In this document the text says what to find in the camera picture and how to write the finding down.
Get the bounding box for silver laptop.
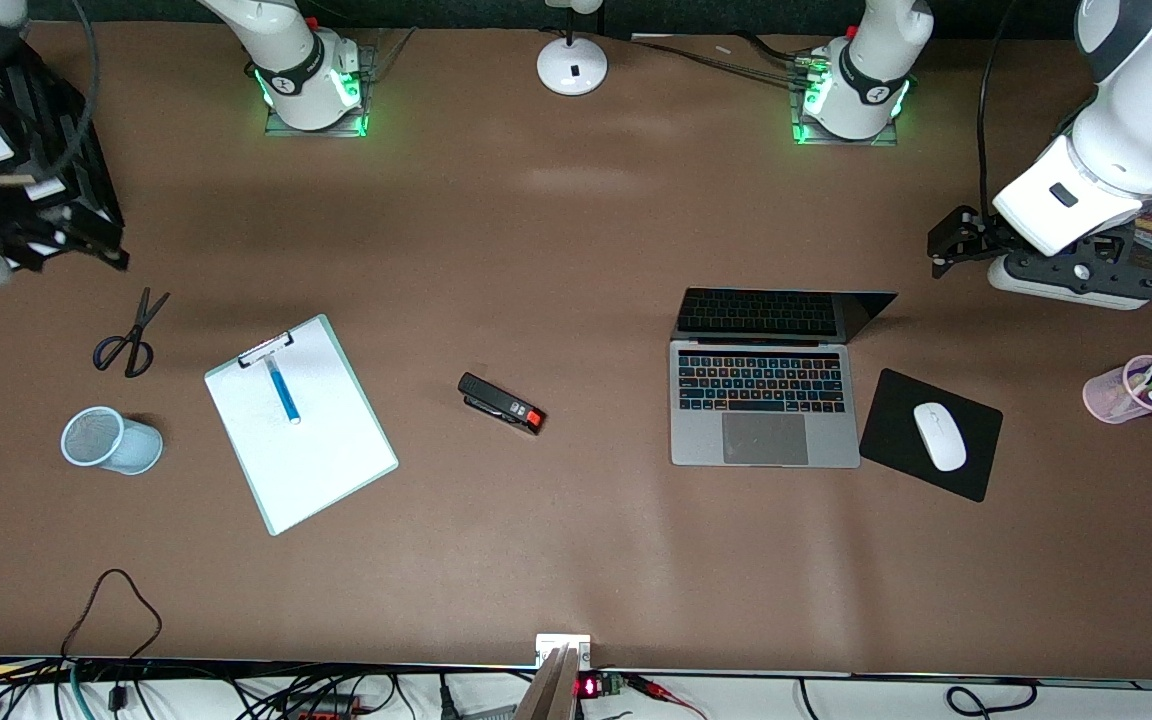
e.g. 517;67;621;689
670;288;899;469

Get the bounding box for blue marker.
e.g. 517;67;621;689
266;358;302;426

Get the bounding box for black stacked paper tray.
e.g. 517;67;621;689
0;40;127;271

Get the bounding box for black scissors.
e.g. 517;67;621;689
92;288;172;379

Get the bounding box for pink translucent pen cup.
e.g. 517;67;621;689
1083;355;1152;424

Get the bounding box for white computer mouse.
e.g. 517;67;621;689
913;402;968;473

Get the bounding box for black mouse pad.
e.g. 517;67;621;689
858;368;1004;503

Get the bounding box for light blue mesh pen cup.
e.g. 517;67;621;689
61;406;164;476

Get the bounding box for pale green clipboard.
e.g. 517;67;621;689
204;314;400;537

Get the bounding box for white paper sheet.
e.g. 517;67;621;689
206;335;397;534

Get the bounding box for white round lamp base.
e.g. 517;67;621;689
536;0;609;97

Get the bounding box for black stapler with red tip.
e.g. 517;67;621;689
457;372;546;437

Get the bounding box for white small box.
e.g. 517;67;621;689
535;634;592;669

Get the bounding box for wooden bars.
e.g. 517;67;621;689
516;645;582;720

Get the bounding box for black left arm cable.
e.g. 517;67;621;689
976;0;1022;216

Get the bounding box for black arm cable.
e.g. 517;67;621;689
31;0;102;181
976;0;1022;216

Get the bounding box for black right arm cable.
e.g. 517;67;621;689
31;0;102;181

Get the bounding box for black table cable bundle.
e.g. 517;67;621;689
631;33;822;89

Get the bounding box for black looped cable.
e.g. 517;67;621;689
61;568;162;661

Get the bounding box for black coiled cable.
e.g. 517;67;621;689
944;680;1039;718

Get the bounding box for tangled black cable bundle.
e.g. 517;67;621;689
0;655;537;720

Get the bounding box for red and black wires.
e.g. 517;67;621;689
626;674;709;720

